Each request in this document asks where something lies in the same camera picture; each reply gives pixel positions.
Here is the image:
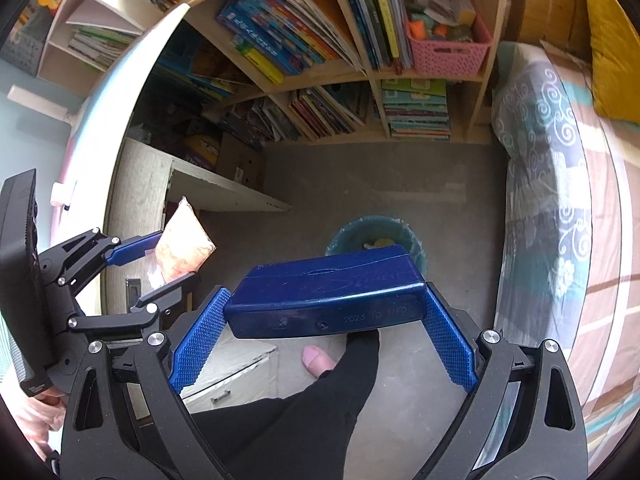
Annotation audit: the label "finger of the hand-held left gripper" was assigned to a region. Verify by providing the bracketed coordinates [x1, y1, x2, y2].
[39, 227, 165, 288]
[62, 272, 201, 333]

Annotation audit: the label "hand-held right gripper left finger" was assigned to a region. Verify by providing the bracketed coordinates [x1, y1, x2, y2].
[60, 285, 233, 480]

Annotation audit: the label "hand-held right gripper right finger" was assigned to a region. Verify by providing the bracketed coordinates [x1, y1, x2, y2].
[422, 280, 590, 480]

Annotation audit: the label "peach snack packet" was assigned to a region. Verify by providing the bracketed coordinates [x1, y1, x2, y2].
[147, 196, 217, 286]

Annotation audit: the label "dark blue plastic box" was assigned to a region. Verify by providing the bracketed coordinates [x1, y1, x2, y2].
[222, 245, 428, 341]

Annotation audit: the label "teal round trash bin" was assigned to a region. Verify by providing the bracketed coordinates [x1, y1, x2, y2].
[325, 216, 430, 281]

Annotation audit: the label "person's left hand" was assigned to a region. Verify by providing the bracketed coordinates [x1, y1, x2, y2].
[10, 392, 68, 448]

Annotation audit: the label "white drawer cabinet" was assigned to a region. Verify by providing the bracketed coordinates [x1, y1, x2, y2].
[180, 342, 279, 413]

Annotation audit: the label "white desk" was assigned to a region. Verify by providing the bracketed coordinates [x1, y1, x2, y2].
[50, 2, 292, 411]

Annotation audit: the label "white desk clip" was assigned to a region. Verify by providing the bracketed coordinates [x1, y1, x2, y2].
[50, 182, 76, 211]

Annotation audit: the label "person's right leg black trousers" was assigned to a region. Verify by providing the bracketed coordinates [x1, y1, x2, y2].
[330, 332, 382, 480]

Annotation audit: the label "person's leg black trousers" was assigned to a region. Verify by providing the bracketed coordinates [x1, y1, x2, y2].
[330, 332, 382, 480]
[192, 367, 351, 480]

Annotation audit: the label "person's left leg black trousers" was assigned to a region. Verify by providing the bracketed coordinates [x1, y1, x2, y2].
[192, 367, 351, 480]

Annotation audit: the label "yellow printed box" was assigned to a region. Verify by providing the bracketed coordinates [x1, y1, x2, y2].
[184, 135, 221, 171]

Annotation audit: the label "pink slipper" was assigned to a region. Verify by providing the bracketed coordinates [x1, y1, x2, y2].
[302, 345, 338, 378]

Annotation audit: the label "brown cardboard box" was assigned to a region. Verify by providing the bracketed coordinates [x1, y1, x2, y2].
[217, 132, 267, 192]

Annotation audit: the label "striped bed sheet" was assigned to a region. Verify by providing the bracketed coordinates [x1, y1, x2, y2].
[540, 40, 640, 456]

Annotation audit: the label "row of dark slanted books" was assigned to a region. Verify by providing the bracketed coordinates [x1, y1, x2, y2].
[217, 95, 303, 145]

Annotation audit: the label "leaning large picture books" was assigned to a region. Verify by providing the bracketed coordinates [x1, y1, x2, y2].
[150, 35, 241, 106]

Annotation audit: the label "grey swirl patterned blanket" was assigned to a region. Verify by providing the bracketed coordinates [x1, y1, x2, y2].
[492, 42, 593, 356]

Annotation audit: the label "stack of green books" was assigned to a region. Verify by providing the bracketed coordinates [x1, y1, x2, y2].
[67, 25, 137, 68]

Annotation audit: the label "grey plastic crate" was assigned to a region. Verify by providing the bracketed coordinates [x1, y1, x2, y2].
[0, 25, 47, 78]

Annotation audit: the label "stack of teal books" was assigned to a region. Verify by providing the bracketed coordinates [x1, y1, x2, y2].
[381, 77, 452, 142]

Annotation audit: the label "row of red-edged books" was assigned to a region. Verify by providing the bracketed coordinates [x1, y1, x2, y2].
[287, 85, 373, 141]

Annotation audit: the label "wooden bookshelf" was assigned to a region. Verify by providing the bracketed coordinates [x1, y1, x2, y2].
[182, 0, 513, 146]

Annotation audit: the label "white desktop shelf unit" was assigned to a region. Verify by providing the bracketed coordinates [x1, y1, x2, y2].
[37, 0, 151, 93]

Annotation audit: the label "row of leaning picture books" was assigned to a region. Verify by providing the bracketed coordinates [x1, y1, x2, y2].
[216, 0, 368, 86]

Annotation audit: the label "pink plastic basket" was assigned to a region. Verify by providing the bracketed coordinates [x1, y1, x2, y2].
[400, 0, 495, 78]

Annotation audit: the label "yellow pillow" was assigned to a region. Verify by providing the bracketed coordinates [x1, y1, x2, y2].
[582, 0, 640, 126]

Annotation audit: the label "pile of small toys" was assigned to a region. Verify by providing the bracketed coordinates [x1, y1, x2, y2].
[405, 0, 476, 43]

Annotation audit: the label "row of upright thin books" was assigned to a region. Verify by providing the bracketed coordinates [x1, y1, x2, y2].
[344, 0, 415, 72]

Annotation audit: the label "wooden bed headboard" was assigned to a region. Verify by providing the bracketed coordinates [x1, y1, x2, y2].
[512, 0, 596, 58]

